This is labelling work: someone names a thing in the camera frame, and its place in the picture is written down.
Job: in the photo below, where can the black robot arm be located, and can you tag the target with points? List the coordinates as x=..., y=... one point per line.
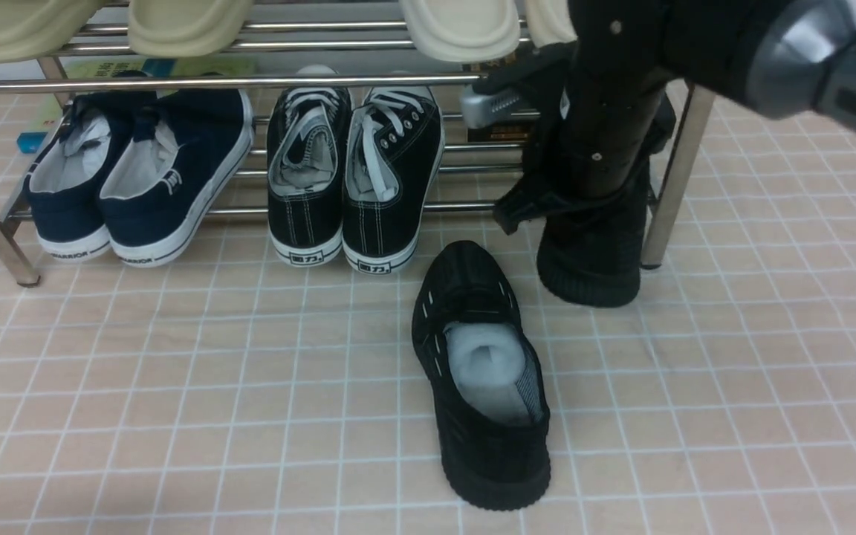
x=775, y=58

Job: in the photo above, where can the black canvas sneaker right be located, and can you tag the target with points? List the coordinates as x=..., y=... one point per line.
x=395, y=147

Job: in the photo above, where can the cream slipper left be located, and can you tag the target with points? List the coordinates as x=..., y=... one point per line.
x=463, y=32

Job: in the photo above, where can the metal shoe rack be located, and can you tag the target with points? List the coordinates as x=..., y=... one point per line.
x=324, y=36

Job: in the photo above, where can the olive slipper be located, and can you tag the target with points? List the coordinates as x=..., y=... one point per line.
x=31, y=29
x=185, y=29

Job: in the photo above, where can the black knit shoe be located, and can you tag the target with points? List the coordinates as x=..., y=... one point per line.
x=592, y=258
x=486, y=380

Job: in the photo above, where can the cream slipper right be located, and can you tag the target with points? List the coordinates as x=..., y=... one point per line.
x=548, y=22

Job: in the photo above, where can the black canvas sneaker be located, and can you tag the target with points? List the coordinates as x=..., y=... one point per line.
x=306, y=143
x=395, y=147

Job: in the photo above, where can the black canvas sneaker left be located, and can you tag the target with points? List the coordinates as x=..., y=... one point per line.
x=306, y=143

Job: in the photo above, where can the olive slipper far left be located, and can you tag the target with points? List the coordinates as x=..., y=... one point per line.
x=31, y=29

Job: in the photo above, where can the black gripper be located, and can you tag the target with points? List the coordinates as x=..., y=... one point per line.
x=601, y=100

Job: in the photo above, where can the navy sneaker left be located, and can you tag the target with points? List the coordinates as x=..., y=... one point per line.
x=63, y=184

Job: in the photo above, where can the navy sneaker right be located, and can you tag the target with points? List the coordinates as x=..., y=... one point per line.
x=185, y=147

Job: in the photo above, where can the navy sneaker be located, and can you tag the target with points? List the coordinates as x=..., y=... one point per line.
x=185, y=147
x=63, y=184

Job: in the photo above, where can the cream slipper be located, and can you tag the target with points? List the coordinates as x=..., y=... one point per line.
x=548, y=22
x=463, y=32

